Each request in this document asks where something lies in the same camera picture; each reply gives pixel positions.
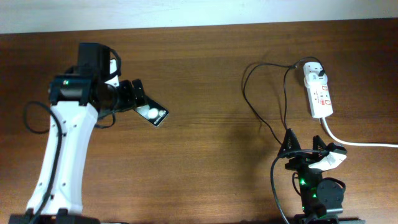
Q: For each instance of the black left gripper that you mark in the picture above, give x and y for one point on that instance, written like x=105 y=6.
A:
x=129 y=101

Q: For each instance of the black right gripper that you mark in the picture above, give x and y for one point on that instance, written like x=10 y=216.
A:
x=305 y=159

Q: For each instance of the black smartphone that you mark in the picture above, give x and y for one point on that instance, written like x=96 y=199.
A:
x=152 y=112

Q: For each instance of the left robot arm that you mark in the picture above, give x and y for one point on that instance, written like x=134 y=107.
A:
x=84 y=94

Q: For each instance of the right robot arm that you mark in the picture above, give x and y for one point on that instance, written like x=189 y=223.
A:
x=321 y=197

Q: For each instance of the white usb charger adapter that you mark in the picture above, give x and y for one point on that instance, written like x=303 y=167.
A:
x=314 y=74

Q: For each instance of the white power strip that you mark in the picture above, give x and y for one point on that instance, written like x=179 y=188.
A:
x=320 y=101

